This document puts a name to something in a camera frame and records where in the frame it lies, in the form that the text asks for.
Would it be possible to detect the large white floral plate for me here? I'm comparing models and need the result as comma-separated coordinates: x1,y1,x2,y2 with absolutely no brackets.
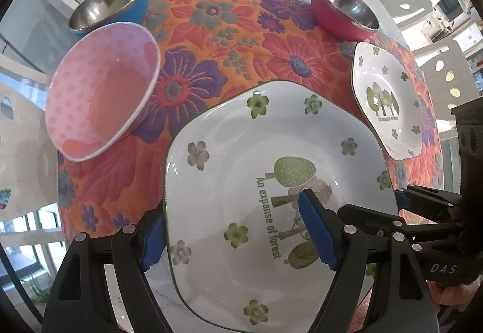
162,80,401,333

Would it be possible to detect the blue steel bowl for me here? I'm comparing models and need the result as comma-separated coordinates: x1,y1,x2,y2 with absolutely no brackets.
69,0,149,40

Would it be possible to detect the orange floral table mat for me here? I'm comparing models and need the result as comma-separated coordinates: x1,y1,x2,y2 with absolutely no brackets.
56,0,444,251

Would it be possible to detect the computer monitor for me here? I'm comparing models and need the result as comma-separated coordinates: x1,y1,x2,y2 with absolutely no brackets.
439,0,462,17

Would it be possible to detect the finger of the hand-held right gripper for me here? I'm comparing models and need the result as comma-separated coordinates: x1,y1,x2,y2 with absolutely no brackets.
337,204,465,266
394,185,466,224

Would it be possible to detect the person's right hand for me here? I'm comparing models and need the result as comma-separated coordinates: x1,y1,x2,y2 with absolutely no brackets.
430,278,481,319

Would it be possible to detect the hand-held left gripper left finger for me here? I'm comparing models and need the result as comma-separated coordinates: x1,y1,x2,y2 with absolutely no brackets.
41,205,178,333

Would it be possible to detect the small white floral plate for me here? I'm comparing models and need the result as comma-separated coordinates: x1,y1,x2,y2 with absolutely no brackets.
351,41,425,161

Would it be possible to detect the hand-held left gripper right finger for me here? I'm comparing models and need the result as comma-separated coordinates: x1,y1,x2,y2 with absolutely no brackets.
297,188,444,333

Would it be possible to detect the pink steel bowl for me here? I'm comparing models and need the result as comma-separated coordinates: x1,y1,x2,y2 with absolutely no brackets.
311,0,379,43

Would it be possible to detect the pink polka dot bowl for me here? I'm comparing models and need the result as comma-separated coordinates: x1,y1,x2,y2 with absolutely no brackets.
45,22,162,162

